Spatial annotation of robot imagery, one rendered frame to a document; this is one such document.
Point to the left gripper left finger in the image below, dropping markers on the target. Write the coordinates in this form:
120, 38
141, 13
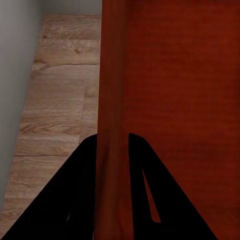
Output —
64, 209

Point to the storage box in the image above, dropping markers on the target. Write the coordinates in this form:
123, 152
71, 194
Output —
170, 73

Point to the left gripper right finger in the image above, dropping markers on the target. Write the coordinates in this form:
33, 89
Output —
179, 218

